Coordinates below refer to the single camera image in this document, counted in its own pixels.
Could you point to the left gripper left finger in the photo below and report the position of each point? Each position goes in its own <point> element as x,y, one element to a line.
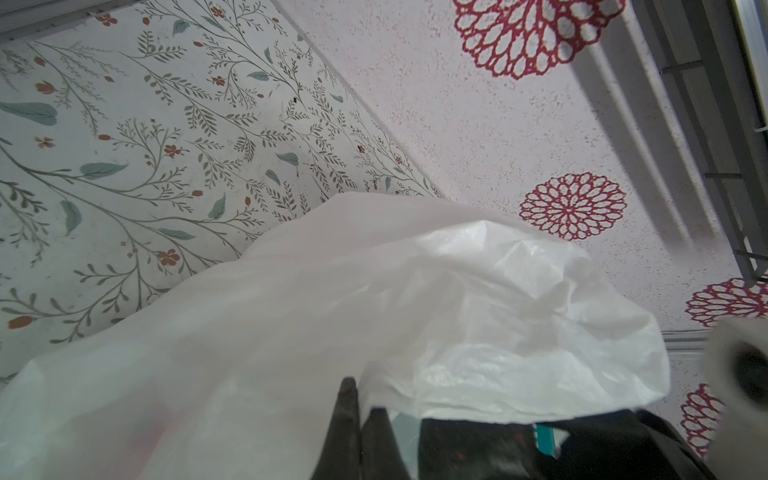
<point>340,457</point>

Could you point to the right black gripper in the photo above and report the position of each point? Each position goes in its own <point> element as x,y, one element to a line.
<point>625,444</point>

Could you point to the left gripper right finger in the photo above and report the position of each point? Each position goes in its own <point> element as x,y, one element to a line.
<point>380,456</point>

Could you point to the white plastic bag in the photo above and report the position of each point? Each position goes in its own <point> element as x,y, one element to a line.
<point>436,309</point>

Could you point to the teal plastic basket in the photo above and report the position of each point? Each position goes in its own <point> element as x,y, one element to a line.
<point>549,440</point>

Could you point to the grey wall shelf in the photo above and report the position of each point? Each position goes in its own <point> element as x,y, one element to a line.
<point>703,61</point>

